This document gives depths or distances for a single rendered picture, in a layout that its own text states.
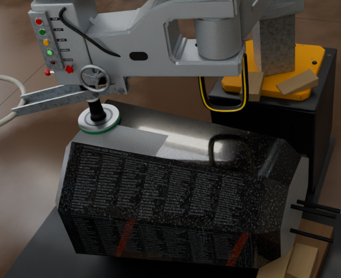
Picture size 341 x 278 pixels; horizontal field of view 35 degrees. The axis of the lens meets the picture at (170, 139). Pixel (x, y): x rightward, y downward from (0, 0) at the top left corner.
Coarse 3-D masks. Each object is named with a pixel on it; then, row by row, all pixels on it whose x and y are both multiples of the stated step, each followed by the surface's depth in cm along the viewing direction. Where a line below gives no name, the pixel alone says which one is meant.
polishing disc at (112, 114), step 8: (104, 104) 280; (88, 112) 277; (112, 112) 274; (80, 120) 272; (88, 120) 271; (104, 120) 269; (112, 120) 268; (88, 128) 266; (96, 128) 266; (104, 128) 265
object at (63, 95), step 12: (24, 96) 281; (36, 96) 279; (48, 96) 277; (60, 96) 272; (72, 96) 258; (84, 96) 257; (96, 96) 254; (12, 108) 274; (24, 108) 271; (36, 108) 269; (48, 108) 267
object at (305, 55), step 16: (304, 48) 312; (320, 48) 309; (304, 64) 300; (320, 64) 300; (224, 80) 300; (240, 80) 297; (272, 80) 293; (272, 96) 287; (288, 96) 283; (304, 96) 281
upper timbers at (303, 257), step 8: (296, 248) 274; (304, 248) 274; (312, 248) 273; (296, 256) 270; (304, 256) 270; (312, 256) 269; (288, 264) 269; (296, 264) 267; (304, 264) 266; (312, 264) 266; (288, 272) 264; (296, 272) 264; (304, 272) 263; (312, 272) 268
